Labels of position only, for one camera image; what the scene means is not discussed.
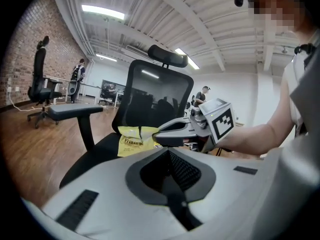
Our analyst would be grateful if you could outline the person's right forearm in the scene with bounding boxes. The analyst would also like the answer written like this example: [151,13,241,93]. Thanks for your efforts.
[219,122,296,157]

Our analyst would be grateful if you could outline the black wall screen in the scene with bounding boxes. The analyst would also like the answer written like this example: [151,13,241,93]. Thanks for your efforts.
[100,79,127,99]

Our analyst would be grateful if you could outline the white floor cable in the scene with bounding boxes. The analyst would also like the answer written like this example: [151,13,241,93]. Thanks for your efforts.
[8,90,55,113]

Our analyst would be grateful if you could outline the long ceiling light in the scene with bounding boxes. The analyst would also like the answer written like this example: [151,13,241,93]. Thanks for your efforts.
[174,47,200,70]
[81,4,126,21]
[95,53,118,63]

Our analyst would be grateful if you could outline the grey chair backrest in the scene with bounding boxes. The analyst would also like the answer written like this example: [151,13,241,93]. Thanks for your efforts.
[66,80,79,95]

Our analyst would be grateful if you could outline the black high-back office chair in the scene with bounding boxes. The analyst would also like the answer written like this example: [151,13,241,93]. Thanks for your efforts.
[26,35,63,130]

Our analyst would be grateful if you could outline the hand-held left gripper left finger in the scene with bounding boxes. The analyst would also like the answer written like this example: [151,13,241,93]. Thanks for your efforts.
[41,146,188,240]

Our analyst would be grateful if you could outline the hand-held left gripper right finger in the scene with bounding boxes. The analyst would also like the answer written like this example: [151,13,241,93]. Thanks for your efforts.
[167,146,281,237]

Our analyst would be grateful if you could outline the yellow snack packet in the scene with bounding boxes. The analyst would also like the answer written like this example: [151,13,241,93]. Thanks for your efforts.
[116,125,164,158]

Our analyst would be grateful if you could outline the black mesh office chair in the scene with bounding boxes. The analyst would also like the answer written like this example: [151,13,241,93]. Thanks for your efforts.
[47,44,195,190]

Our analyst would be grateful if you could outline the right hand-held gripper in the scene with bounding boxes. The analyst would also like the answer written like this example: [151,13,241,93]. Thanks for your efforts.
[151,97,237,153]

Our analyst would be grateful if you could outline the white desk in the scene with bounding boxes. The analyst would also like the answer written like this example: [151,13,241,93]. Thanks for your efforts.
[44,76,102,104]

